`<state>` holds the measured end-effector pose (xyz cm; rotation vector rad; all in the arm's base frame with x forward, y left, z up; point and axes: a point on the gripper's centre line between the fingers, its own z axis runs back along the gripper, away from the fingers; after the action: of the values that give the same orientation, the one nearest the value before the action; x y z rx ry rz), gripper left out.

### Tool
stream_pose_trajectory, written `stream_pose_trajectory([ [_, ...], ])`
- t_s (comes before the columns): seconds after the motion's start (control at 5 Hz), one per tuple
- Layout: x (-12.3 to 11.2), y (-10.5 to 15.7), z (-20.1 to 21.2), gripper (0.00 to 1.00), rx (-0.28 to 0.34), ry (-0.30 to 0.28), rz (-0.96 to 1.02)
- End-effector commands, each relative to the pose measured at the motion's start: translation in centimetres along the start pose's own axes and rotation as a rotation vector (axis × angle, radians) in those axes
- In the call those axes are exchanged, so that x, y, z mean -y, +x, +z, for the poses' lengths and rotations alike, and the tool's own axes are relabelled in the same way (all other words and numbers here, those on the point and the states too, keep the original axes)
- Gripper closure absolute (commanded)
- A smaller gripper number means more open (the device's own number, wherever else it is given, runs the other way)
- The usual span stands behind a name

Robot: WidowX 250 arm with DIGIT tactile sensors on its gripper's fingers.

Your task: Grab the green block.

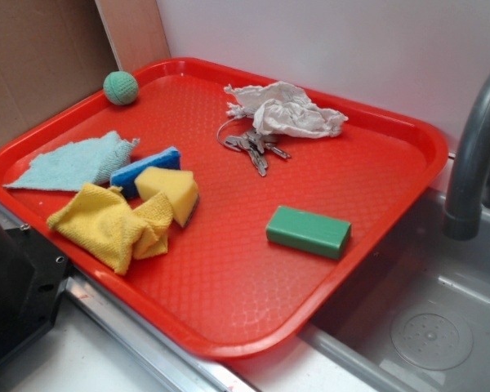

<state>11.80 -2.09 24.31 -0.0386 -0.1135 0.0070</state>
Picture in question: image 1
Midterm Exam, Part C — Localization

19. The brown cardboard panel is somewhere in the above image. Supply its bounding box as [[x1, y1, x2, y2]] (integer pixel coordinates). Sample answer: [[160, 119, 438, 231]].
[[0, 1, 170, 147]]

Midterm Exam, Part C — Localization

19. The green textured ball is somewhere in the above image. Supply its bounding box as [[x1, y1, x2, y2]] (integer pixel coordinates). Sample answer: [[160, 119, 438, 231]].
[[103, 71, 139, 105]]

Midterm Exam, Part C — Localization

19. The light blue cloth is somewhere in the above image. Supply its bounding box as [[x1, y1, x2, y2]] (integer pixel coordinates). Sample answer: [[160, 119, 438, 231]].
[[5, 131, 140, 192]]

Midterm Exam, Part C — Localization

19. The green rectangular block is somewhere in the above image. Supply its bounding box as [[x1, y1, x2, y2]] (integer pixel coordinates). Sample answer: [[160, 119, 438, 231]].
[[266, 206, 352, 260]]

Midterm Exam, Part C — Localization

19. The bunch of silver keys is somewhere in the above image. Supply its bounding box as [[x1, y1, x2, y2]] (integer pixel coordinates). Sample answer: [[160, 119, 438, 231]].
[[216, 118, 292, 177]]

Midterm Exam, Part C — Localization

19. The yellow sponge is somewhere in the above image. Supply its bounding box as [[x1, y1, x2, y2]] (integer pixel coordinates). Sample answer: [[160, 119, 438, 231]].
[[135, 167, 199, 228]]

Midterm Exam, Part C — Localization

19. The blue sponge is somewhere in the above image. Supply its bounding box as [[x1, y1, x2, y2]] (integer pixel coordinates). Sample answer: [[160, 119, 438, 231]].
[[109, 145, 183, 200]]

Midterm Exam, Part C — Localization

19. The grey sink faucet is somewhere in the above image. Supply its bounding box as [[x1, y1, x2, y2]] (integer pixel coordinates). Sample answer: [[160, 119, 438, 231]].
[[443, 75, 490, 240]]

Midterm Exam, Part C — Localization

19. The red plastic tray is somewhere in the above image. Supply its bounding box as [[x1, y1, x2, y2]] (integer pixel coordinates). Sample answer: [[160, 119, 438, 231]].
[[0, 58, 448, 359]]

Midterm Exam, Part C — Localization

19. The yellow microfiber cloth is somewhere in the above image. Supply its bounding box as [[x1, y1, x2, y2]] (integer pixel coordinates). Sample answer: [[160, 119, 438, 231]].
[[47, 183, 173, 275]]

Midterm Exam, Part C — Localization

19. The grey sink basin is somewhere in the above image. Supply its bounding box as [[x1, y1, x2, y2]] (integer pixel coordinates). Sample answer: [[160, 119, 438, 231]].
[[301, 190, 490, 391]]

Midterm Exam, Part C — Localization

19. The crumpled white paper towel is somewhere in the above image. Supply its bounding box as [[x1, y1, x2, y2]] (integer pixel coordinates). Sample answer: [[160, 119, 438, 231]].
[[224, 81, 348, 139]]

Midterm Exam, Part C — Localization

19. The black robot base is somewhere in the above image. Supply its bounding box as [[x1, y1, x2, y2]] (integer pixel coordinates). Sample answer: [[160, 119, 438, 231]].
[[0, 224, 71, 366]]

